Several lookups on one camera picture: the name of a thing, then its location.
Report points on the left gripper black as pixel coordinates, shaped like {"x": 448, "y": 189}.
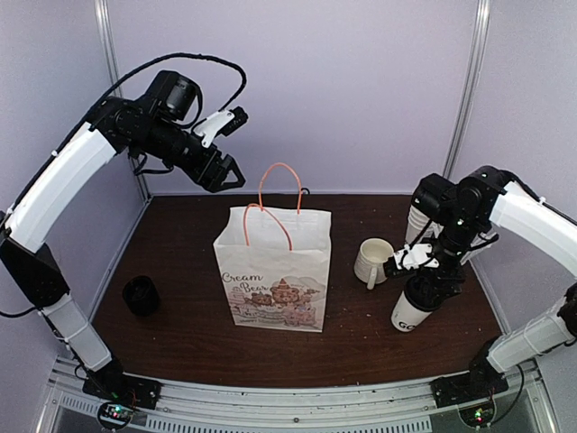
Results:
{"x": 212, "y": 180}

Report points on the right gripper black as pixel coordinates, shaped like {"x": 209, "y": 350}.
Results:
{"x": 445, "y": 279}

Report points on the stack of white paper cups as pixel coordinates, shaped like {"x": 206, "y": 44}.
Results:
{"x": 419, "y": 226}

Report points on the white paper takeout bag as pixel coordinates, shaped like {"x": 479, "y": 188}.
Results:
{"x": 274, "y": 266}

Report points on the stack of black cup lids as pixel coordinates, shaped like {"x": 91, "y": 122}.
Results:
{"x": 141, "y": 296}

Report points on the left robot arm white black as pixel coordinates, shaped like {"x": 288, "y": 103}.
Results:
{"x": 150, "y": 125}

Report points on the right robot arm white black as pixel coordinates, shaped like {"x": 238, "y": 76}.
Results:
{"x": 486, "y": 198}

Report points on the bundle of white straws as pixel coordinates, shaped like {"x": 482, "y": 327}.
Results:
{"x": 480, "y": 242}

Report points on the cream ribbed ceramic mug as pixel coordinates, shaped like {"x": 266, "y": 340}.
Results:
{"x": 371, "y": 258}

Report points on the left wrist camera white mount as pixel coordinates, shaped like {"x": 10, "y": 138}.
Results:
{"x": 223, "y": 122}

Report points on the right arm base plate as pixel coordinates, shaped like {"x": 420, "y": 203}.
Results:
{"x": 460, "y": 389}

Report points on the aluminium front rail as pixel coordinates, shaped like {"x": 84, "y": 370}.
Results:
{"x": 407, "y": 406}

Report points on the left aluminium wall post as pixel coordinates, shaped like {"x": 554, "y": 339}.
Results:
{"x": 105, "y": 31}

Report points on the aluminium wall post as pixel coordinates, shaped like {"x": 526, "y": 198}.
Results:
{"x": 472, "y": 75}
{"x": 105, "y": 31}

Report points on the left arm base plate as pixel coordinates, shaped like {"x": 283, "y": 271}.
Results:
{"x": 134, "y": 391}

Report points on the right aluminium wall post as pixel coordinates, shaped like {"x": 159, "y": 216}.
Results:
{"x": 472, "y": 75}

